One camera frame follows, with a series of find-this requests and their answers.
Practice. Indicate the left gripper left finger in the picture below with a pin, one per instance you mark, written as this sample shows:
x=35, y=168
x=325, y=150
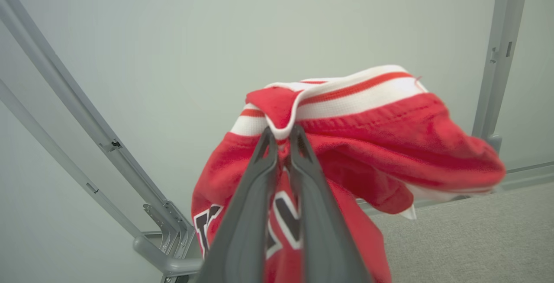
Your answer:
x=246, y=239

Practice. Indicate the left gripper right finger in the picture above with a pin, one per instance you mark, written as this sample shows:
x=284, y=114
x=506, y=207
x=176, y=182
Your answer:
x=324, y=239

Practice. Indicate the red jersey with lettering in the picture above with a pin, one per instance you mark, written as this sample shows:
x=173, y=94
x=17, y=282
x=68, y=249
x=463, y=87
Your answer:
x=389, y=144

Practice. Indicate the grey metal stand with caster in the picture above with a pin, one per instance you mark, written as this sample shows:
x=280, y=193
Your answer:
x=169, y=263

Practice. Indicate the grey metal double post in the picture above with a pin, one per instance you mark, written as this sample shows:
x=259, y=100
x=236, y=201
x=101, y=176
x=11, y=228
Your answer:
x=502, y=14

